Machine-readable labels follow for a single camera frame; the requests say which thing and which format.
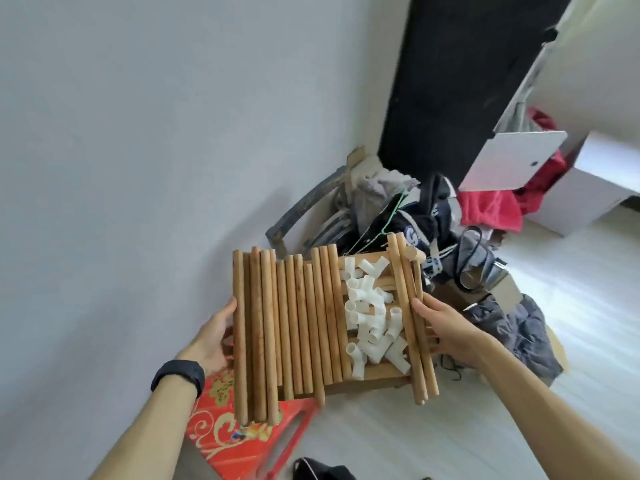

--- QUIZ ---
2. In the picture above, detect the person's right hand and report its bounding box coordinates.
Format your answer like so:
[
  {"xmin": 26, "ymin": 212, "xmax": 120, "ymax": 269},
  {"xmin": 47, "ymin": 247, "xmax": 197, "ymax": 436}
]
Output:
[{"xmin": 411, "ymin": 291, "xmax": 501, "ymax": 371}]

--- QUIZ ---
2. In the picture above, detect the person's left hand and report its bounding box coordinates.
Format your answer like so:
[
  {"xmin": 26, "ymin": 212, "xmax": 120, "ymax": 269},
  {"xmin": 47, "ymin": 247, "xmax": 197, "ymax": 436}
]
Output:
[{"xmin": 178, "ymin": 297, "xmax": 241, "ymax": 378}]

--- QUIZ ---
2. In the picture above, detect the group of wooden dowel rods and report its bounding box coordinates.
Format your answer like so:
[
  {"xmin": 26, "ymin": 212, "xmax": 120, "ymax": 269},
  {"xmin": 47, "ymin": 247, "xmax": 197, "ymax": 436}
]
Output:
[{"xmin": 232, "ymin": 231, "xmax": 441, "ymax": 428}]

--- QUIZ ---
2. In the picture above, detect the slatted wooden shelf panel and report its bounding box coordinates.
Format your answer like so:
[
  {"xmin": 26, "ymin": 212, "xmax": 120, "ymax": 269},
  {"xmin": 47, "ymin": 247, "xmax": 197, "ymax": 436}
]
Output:
[{"xmin": 330, "ymin": 257, "xmax": 433, "ymax": 394}]

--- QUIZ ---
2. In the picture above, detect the pile of white connectors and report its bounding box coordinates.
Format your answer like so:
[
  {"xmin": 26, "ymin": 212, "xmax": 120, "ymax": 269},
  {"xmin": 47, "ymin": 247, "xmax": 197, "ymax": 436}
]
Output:
[{"xmin": 340, "ymin": 255, "xmax": 413, "ymax": 382}]

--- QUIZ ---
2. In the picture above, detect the person's right forearm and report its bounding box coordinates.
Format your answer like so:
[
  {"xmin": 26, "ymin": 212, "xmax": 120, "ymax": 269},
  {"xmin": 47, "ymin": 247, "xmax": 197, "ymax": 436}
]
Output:
[{"xmin": 470, "ymin": 335, "xmax": 640, "ymax": 480}]

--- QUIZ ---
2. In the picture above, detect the person's left forearm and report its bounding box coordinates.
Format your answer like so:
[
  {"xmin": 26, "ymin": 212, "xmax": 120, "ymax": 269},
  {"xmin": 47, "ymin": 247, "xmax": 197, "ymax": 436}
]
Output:
[{"xmin": 90, "ymin": 375, "xmax": 201, "ymax": 480}]

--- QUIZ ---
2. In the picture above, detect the person's black sandal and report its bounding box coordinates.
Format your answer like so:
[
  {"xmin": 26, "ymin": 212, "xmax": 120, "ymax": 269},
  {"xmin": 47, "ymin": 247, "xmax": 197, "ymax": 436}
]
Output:
[{"xmin": 293, "ymin": 457, "xmax": 356, "ymax": 480}]

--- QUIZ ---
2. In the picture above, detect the black smartwatch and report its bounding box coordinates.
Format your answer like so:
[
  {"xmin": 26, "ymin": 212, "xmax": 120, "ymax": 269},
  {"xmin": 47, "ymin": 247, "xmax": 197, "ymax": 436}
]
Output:
[{"xmin": 150, "ymin": 359, "xmax": 207, "ymax": 398}]

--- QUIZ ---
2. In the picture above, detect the red plastic stool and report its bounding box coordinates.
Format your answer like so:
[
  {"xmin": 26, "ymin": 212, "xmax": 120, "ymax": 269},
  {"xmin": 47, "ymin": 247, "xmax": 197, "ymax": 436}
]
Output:
[{"xmin": 186, "ymin": 369, "xmax": 321, "ymax": 480}]

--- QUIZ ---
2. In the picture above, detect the pile of dark clothes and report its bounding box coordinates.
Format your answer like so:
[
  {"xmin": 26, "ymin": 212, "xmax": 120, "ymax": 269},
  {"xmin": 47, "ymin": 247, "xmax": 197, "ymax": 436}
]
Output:
[{"xmin": 335, "ymin": 155, "xmax": 511, "ymax": 296}]

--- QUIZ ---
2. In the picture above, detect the red fleece blanket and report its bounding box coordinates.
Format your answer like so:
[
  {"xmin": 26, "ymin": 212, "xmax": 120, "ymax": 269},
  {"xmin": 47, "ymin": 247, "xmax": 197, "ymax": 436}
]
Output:
[{"xmin": 458, "ymin": 109, "xmax": 571, "ymax": 233}]

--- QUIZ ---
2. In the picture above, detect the white plastic door panel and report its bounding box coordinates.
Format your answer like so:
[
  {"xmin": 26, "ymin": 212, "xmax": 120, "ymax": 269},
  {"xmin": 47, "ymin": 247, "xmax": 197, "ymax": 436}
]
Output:
[{"xmin": 458, "ymin": 129, "xmax": 568, "ymax": 193}]

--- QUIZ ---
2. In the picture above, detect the white box cabinet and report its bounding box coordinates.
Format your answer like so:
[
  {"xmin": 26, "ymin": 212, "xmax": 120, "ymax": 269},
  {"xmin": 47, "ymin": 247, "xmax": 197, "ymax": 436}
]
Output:
[{"xmin": 527, "ymin": 129, "xmax": 640, "ymax": 238}]

